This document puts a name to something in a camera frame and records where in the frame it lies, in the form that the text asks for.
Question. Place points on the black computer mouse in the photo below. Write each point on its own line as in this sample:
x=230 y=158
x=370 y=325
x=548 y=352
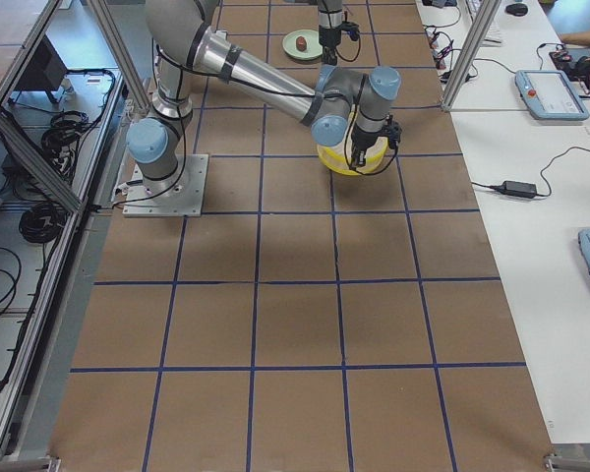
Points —
x=516 y=9

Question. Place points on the black power adapter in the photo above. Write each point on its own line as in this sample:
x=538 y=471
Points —
x=516 y=189

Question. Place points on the aluminium frame post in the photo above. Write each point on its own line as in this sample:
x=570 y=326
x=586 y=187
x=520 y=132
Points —
x=457 y=78

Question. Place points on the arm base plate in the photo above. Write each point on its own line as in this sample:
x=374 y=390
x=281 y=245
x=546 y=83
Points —
x=182 y=194

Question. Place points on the yellow bamboo steamer layer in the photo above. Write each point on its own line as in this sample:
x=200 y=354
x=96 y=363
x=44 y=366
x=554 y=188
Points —
x=335 y=158

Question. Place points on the white keyboard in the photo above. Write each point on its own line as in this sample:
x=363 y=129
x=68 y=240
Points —
x=483 y=14

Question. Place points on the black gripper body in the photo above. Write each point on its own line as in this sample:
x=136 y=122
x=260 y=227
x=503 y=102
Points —
x=362 y=141
x=328 y=37

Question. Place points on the light green round plate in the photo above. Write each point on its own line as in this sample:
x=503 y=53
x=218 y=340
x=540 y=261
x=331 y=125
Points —
x=314 y=50

